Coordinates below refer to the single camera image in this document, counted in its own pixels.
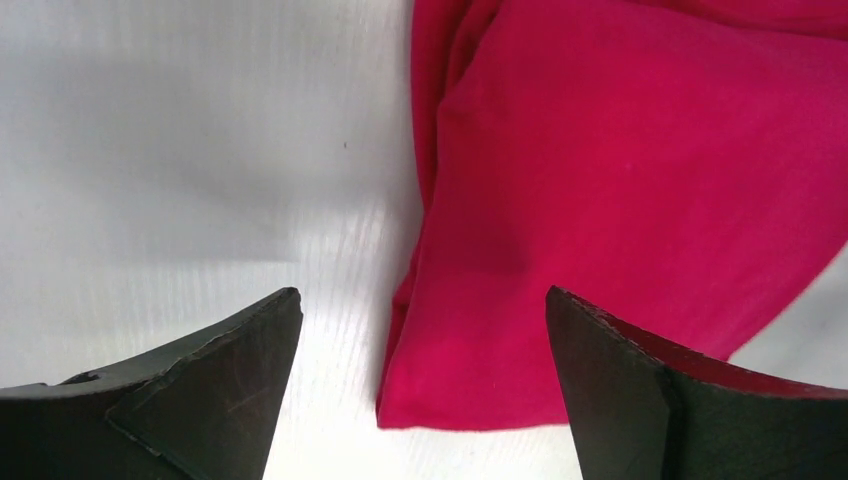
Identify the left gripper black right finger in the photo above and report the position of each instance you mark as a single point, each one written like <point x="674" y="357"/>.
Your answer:
<point x="643" y="407"/>

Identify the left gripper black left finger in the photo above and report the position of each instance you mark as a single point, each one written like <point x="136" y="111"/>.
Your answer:
<point x="204" y="406"/>

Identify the crimson red t shirt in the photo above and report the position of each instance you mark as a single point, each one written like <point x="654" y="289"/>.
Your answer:
<point x="680" y="164"/>

